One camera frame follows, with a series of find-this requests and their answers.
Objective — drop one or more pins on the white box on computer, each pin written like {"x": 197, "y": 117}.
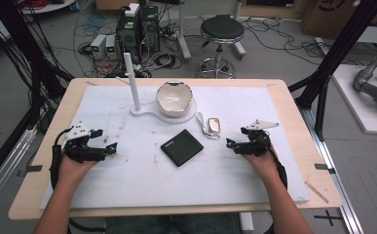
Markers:
{"x": 132, "y": 9}

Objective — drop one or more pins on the person's right hand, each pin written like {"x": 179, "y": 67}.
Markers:
{"x": 263, "y": 165}

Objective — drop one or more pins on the brown cardboard box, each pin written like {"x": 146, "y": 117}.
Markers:
{"x": 330, "y": 18}

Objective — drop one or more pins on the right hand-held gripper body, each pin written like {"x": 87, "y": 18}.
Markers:
{"x": 254, "y": 146}

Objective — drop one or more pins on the black tape piece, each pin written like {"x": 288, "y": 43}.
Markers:
{"x": 324, "y": 167}
{"x": 33, "y": 168}

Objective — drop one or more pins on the silver key fob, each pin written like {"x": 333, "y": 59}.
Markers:
{"x": 214, "y": 125}

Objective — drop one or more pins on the white table leg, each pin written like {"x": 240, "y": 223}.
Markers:
{"x": 182, "y": 35}

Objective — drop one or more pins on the grey bench power supply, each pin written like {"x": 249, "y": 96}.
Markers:
{"x": 98, "y": 46}
{"x": 111, "y": 46}

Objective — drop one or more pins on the person's jeans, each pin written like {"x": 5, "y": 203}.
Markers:
{"x": 173, "y": 225}

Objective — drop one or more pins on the white floor platform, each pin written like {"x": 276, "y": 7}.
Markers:
{"x": 348, "y": 104}

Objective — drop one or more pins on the black round stool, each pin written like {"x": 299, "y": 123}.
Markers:
{"x": 222, "y": 27}

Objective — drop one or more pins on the black square wallet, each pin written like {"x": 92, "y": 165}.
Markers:
{"x": 181, "y": 148}

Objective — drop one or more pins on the black tape cross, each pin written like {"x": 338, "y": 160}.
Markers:
{"x": 327, "y": 217}

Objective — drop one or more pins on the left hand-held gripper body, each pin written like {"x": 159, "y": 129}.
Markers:
{"x": 79, "y": 150}

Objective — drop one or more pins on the person's left hand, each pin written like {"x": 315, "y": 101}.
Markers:
{"x": 72, "y": 170}

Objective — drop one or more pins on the white shell-shaped bowl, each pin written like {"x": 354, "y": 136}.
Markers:
{"x": 173, "y": 97}

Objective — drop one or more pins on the aluminium floor rail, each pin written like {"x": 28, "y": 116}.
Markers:
{"x": 333, "y": 182}
{"x": 4, "y": 164}

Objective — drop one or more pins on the black computer tower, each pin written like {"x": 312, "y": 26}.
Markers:
{"x": 150, "y": 27}
{"x": 129, "y": 35}

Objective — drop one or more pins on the white stand with pole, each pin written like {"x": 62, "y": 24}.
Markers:
{"x": 134, "y": 85}

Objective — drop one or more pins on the white table mat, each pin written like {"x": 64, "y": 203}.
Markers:
{"x": 137, "y": 187}

